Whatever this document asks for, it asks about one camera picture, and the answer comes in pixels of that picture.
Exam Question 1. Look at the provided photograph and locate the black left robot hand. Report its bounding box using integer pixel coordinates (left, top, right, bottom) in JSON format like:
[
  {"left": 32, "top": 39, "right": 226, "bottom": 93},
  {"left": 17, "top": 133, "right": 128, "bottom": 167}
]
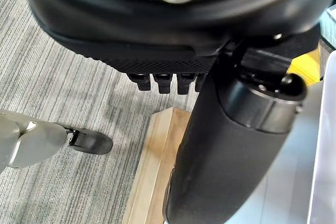
[{"left": 18, "top": 0, "right": 336, "bottom": 224}]

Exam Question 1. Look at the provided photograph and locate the wooden pallet beam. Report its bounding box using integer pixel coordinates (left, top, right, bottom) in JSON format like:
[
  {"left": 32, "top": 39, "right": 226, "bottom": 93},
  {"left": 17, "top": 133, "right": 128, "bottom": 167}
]
[{"left": 121, "top": 106, "right": 192, "bottom": 224}]

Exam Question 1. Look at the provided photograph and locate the yellow shelf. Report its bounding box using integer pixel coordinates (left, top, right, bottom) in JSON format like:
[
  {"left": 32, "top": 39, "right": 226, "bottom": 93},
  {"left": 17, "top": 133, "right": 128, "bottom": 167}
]
[{"left": 287, "top": 42, "right": 324, "bottom": 86}]

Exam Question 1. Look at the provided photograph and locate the dark robot foot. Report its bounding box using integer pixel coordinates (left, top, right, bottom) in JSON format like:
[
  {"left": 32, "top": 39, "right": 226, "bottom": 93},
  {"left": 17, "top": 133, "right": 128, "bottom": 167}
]
[{"left": 64, "top": 127, "right": 114, "bottom": 155}]

